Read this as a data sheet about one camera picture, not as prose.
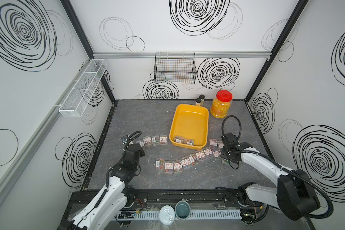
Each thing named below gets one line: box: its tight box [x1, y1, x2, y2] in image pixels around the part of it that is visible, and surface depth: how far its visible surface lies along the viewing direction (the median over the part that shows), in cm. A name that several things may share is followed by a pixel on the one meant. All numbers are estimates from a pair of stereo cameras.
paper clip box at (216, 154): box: [211, 148, 221, 161], surface depth 90 cm
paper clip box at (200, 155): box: [195, 150, 206, 162], surface depth 89 cm
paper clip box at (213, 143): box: [208, 138, 218, 150], surface depth 94 cm
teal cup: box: [174, 200, 191, 220], surface depth 72 cm
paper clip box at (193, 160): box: [188, 155, 199, 166], surface depth 88 cm
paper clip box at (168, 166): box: [163, 160, 174, 173], surface depth 84 cm
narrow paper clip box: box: [155, 157, 165, 171], surface depth 86 cm
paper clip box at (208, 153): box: [203, 148, 214, 159], surface depth 91 cm
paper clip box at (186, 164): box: [181, 158, 193, 170], surface depth 86 cm
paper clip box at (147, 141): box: [142, 135, 153, 148], surface depth 96 cm
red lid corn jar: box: [209, 89, 233, 119], surface depth 104 cm
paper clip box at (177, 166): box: [172, 160, 184, 173], surface depth 84 cm
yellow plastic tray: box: [169, 103, 209, 150], surface depth 106 cm
